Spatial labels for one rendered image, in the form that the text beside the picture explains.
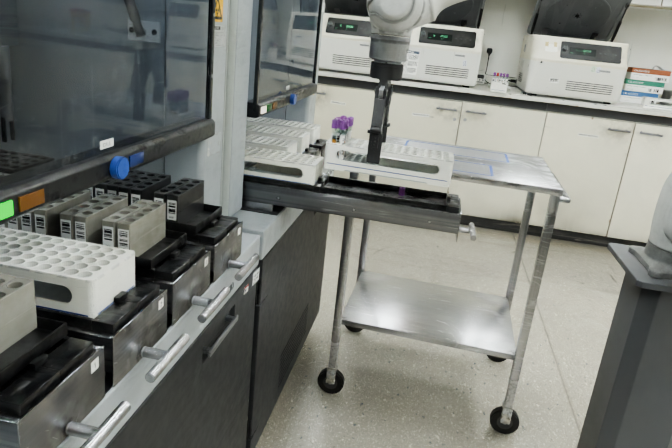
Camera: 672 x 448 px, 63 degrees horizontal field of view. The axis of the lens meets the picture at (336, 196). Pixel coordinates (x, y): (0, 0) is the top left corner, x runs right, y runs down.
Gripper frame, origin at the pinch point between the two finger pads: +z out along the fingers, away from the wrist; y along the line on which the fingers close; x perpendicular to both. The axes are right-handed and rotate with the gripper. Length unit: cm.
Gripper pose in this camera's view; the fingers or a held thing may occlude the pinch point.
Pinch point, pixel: (376, 149)
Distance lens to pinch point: 132.7
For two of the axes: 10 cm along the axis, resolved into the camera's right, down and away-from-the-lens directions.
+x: -9.8, -1.5, 1.5
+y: 1.9, -2.7, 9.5
